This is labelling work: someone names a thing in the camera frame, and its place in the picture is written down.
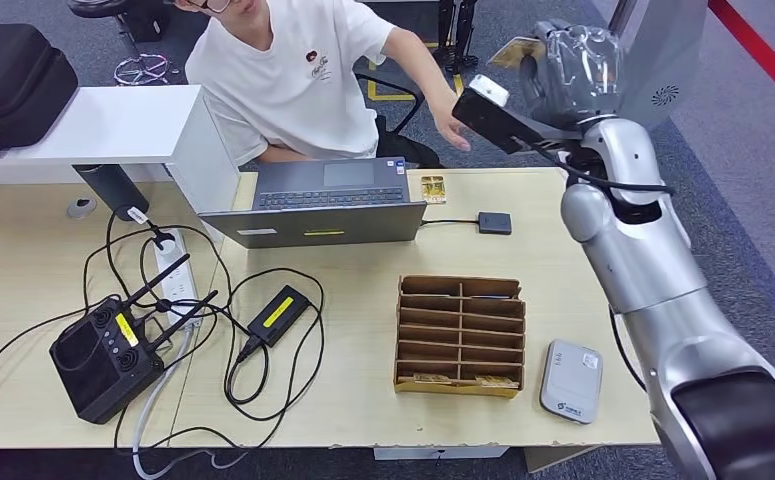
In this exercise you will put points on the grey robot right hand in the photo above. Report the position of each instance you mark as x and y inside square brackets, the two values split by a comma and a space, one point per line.
[579, 73]

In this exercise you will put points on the chrome stanchion post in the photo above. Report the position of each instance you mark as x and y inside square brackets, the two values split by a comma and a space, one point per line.
[624, 14]

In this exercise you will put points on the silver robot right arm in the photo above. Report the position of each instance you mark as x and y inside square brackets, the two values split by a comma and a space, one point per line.
[652, 265]

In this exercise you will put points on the person's right forearm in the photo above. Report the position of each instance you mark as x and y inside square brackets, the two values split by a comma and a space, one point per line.
[284, 154]

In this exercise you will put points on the black stool chrome base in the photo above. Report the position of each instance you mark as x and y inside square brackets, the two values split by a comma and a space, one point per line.
[142, 70]

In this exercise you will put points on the small black card reader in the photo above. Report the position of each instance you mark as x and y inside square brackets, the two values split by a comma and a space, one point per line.
[495, 223]

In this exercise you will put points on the grey laptop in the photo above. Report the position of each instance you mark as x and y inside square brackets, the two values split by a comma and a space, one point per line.
[321, 222]

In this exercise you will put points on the wooden card organizer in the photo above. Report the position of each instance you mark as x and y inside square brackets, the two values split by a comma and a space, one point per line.
[460, 338]

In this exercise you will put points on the grey kiosk stand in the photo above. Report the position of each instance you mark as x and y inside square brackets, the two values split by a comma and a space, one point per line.
[665, 60]

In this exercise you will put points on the grey round desk grommet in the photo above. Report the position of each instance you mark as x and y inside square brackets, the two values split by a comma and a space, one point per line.
[81, 207]

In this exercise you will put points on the black plug with white tag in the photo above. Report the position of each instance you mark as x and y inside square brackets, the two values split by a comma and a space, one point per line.
[160, 237]

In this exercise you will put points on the white card reader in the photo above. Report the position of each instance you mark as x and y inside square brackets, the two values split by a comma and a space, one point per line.
[570, 381]

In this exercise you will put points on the person's left forearm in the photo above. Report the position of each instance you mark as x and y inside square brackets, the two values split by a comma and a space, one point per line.
[430, 79]

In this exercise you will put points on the white table support bracket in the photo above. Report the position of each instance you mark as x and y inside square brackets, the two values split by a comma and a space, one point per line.
[440, 453]

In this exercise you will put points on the white desk shelf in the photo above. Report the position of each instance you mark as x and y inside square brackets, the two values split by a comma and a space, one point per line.
[115, 124]

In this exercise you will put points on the yellow floor tape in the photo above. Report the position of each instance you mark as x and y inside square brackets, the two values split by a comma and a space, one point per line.
[390, 98]

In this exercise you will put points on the black device with antennas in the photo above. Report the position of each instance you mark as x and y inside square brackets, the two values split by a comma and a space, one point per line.
[101, 371]

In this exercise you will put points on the person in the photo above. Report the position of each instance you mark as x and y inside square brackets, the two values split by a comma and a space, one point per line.
[294, 86]

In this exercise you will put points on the black power adapter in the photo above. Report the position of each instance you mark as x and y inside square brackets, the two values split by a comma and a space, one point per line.
[280, 314]

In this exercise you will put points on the beige under-table panel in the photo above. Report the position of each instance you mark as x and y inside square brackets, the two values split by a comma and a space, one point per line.
[552, 457]

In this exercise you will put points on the black stand legs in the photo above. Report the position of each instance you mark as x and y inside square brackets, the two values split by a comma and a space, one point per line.
[456, 40]

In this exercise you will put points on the black carrying case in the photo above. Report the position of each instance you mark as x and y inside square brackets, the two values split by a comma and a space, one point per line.
[9, 91]

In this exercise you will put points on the person's left hand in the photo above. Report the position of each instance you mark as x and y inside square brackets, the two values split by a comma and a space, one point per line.
[454, 126]

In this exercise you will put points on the gold patterned ID card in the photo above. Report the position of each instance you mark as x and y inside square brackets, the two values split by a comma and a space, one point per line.
[511, 53]

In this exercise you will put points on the black cylindrical post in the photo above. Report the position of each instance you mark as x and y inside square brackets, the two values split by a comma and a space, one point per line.
[111, 191]

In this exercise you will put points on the white power strip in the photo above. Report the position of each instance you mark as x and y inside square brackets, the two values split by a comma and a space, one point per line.
[178, 285]

